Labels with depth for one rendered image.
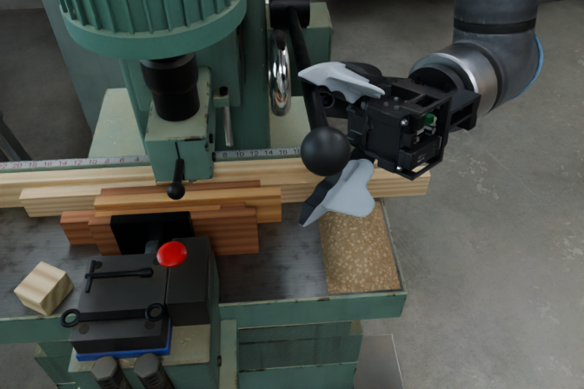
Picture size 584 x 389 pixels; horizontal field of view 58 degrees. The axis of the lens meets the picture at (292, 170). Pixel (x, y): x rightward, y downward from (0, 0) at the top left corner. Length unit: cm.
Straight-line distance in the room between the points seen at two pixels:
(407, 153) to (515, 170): 172
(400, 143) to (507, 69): 19
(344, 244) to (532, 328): 119
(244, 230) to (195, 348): 16
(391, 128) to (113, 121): 68
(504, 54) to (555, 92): 202
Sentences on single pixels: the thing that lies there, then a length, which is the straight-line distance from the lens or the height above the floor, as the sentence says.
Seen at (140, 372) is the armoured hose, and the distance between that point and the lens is 56.
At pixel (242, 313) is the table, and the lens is 67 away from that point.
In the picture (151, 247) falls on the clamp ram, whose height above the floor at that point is 96.
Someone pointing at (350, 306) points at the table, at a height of 88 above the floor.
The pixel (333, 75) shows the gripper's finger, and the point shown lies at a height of 120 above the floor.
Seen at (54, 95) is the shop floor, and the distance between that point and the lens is 260.
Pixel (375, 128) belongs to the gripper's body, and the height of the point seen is 113.
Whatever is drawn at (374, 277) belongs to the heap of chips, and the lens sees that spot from 66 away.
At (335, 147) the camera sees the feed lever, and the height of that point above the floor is 123.
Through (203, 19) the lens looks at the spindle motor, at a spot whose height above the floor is 123.
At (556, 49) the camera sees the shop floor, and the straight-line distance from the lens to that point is 296.
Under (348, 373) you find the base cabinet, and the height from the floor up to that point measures 67.
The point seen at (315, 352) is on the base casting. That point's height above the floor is 75.
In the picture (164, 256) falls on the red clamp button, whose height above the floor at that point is 102.
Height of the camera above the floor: 147
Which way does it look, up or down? 46 degrees down
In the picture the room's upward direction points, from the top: straight up
